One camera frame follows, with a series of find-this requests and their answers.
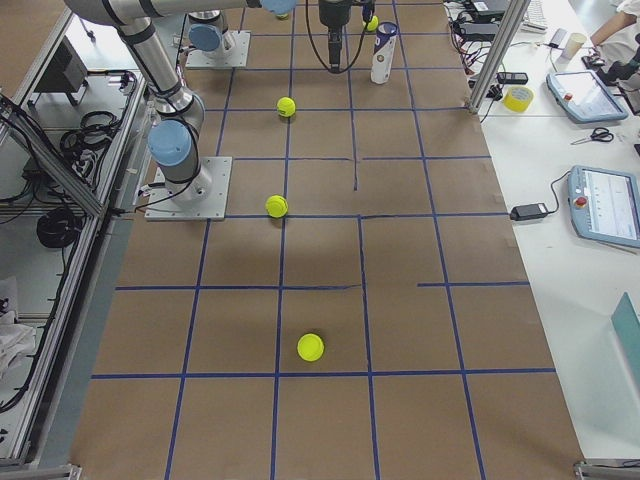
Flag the scissors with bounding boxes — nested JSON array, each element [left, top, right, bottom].
[[571, 127, 614, 145]]

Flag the near teach pendant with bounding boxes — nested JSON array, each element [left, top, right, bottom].
[[567, 165, 639, 248]]

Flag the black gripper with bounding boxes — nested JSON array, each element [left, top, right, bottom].
[[318, 0, 353, 70]]

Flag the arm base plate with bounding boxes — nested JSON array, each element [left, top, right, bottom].
[[186, 30, 251, 70], [144, 157, 232, 221]]

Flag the far teach pendant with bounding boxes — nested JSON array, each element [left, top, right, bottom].
[[546, 70, 628, 123]]

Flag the Wilson yellow tennis ball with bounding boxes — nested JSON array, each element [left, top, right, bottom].
[[296, 333, 325, 362]]

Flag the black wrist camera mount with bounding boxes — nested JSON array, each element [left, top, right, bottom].
[[353, 0, 375, 24]]

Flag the teach pendant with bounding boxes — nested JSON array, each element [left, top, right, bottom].
[[546, 70, 628, 123], [567, 165, 639, 248]]

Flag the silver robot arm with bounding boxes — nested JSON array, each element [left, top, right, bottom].
[[188, 10, 235, 58], [65, 1, 297, 201]]

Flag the black power adapter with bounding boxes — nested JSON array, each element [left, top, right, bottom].
[[509, 203, 549, 221]]

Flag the Roland Garros yellow tennis ball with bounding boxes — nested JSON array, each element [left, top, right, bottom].
[[363, 15, 379, 32]]

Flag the black phone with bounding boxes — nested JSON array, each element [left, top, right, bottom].
[[496, 72, 529, 85]]

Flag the center yellow tennis ball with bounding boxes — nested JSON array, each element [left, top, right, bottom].
[[265, 195, 289, 219]]

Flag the white blue tennis ball can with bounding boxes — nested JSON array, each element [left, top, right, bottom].
[[370, 21, 398, 85]]

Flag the paper cup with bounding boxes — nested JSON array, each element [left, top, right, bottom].
[[561, 32, 587, 60]]

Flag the aluminium frame post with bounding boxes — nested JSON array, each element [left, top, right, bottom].
[[466, 0, 530, 114]]

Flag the yellow tape roll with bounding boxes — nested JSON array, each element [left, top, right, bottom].
[[503, 85, 534, 113]]

